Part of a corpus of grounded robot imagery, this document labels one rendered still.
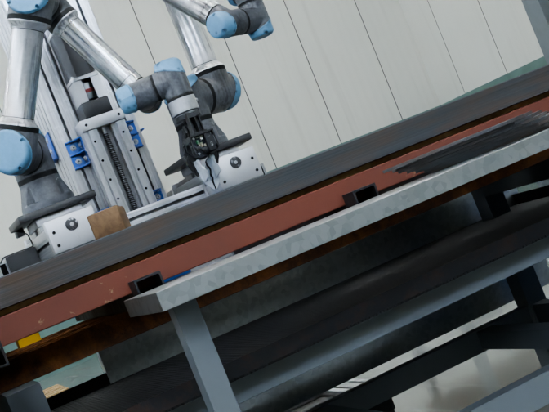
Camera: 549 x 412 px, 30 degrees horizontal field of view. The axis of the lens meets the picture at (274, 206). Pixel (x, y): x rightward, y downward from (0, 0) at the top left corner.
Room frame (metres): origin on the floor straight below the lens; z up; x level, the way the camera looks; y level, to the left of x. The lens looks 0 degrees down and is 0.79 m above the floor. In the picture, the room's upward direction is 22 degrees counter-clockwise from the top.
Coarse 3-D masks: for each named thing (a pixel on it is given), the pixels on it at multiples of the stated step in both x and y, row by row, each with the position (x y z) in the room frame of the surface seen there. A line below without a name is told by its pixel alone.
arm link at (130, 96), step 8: (144, 80) 2.71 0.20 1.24; (152, 80) 2.70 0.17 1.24; (120, 88) 2.72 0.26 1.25; (128, 88) 2.70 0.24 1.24; (136, 88) 2.70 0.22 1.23; (144, 88) 2.70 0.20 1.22; (152, 88) 2.69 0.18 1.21; (120, 96) 2.70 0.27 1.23; (128, 96) 2.70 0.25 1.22; (136, 96) 2.70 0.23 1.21; (144, 96) 2.70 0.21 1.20; (152, 96) 2.70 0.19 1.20; (160, 96) 2.71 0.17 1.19; (120, 104) 2.70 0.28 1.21; (128, 104) 2.70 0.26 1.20; (136, 104) 2.70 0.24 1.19; (144, 104) 2.71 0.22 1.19; (152, 104) 2.73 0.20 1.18; (128, 112) 2.72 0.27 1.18
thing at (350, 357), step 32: (512, 192) 2.99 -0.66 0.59; (416, 224) 2.88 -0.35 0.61; (448, 224) 2.91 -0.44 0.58; (352, 256) 2.80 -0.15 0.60; (384, 256) 2.83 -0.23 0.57; (256, 288) 2.70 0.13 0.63; (288, 288) 2.73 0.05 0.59; (320, 288) 2.76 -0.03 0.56; (224, 320) 2.66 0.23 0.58; (416, 320) 2.84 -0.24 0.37; (448, 320) 2.87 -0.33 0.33; (96, 352) 2.57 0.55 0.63; (128, 352) 2.57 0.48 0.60; (160, 352) 2.60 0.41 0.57; (352, 352) 2.76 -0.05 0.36; (384, 352) 2.79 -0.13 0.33; (288, 384) 2.70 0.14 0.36; (320, 384) 2.72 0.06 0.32
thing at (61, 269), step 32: (480, 96) 2.09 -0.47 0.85; (512, 96) 2.11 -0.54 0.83; (384, 128) 2.01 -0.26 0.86; (416, 128) 2.03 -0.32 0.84; (448, 128) 2.05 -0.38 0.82; (320, 160) 1.95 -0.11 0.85; (352, 160) 1.98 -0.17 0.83; (224, 192) 1.88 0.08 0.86; (256, 192) 1.90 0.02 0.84; (288, 192) 1.92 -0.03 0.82; (160, 224) 1.84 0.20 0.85; (192, 224) 1.86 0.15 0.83; (64, 256) 1.78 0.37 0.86; (96, 256) 1.79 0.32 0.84; (128, 256) 1.81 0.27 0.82; (0, 288) 1.73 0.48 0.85; (32, 288) 1.75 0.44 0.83
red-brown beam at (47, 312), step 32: (544, 96) 2.17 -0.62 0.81; (480, 128) 2.08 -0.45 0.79; (384, 160) 2.03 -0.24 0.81; (320, 192) 1.95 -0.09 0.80; (224, 224) 1.91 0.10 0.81; (256, 224) 1.90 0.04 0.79; (288, 224) 1.92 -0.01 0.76; (160, 256) 1.83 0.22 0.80; (192, 256) 1.85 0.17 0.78; (64, 288) 1.80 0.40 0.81; (96, 288) 1.79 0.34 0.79; (128, 288) 1.80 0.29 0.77; (0, 320) 1.73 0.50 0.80; (32, 320) 1.74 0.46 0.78; (64, 320) 1.76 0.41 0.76
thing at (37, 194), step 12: (24, 180) 2.83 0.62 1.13; (36, 180) 2.83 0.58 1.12; (48, 180) 2.83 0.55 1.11; (60, 180) 2.87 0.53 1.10; (24, 192) 2.84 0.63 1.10; (36, 192) 2.82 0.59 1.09; (48, 192) 2.82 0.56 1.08; (60, 192) 2.83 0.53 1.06; (72, 192) 2.88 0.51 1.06; (24, 204) 2.84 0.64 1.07; (36, 204) 2.81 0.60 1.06; (48, 204) 2.81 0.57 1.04
